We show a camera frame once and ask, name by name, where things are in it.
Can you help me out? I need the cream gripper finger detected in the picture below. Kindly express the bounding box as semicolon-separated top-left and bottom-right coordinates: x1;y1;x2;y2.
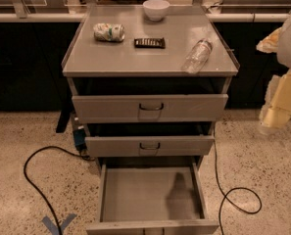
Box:
259;75;280;121
260;106;291;128

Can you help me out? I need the clear plastic water bottle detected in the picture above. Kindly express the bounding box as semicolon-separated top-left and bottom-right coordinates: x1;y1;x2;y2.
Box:
181;38;213;74

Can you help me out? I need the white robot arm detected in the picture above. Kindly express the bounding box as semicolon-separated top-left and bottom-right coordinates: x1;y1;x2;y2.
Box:
257;13;291;134

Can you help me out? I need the grey middle drawer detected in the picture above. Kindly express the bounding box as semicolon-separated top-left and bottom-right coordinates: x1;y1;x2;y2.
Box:
85;135;214;157

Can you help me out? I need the grey drawer cabinet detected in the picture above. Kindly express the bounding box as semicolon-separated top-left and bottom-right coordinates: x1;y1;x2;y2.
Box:
61;4;241;168

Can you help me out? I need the grey open bottom drawer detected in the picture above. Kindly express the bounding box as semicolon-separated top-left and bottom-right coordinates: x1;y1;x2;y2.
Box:
86;161;218;235

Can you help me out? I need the grey top drawer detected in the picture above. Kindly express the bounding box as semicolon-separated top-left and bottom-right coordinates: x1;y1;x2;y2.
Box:
73;94;228;123

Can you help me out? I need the dark snack bar packet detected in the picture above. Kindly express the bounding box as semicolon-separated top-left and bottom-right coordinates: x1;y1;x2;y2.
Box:
134;38;166;49

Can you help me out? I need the white ceramic bowl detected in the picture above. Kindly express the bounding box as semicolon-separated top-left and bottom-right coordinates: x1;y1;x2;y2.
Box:
143;0;170;21

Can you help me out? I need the crushed green white can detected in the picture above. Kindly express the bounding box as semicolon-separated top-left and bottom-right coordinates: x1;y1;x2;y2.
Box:
93;23;124;42

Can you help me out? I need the blue power adapter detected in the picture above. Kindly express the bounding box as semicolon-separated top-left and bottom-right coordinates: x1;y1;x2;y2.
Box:
73;129;86;152

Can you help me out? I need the blue tape floor mark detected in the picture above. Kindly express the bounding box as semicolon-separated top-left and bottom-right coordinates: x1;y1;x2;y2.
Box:
42;213;76;235

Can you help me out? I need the dark counter with glass partition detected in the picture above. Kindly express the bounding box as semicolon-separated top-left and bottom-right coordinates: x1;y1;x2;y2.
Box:
0;0;287;112

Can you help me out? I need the black floor cable right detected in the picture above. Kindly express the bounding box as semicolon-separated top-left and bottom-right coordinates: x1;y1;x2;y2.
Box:
213;127;263;235

